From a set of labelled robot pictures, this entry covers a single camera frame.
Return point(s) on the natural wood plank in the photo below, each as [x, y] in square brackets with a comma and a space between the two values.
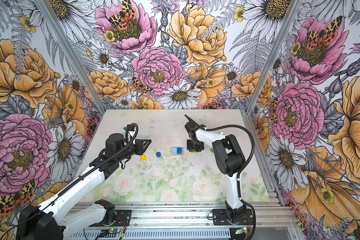
[177, 154]

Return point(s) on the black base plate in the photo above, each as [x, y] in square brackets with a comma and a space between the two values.
[227, 217]
[122, 218]

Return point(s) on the left green circuit board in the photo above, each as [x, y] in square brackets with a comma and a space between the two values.
[113, 233]

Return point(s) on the right green circuit board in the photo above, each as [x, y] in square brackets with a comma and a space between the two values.
[241, 231]

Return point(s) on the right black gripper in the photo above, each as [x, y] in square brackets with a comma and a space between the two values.
[201, 148]

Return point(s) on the white vented cable duct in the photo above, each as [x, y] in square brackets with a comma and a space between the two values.
[159, 234]

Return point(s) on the aluminium mounting rail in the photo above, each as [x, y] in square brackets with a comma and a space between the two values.
[199, 215]

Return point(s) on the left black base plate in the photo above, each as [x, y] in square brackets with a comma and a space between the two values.
[122, 218]

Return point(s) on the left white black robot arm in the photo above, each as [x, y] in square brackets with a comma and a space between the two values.
[50, 219]

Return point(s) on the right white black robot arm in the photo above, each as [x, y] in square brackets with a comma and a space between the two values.
[229, 159]

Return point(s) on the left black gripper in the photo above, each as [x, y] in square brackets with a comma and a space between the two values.
[140, 144]

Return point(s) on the green circuit board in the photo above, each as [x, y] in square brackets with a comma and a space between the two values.
[113, 233]
[241, 231]

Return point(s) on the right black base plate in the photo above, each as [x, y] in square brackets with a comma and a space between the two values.
[227, 217]

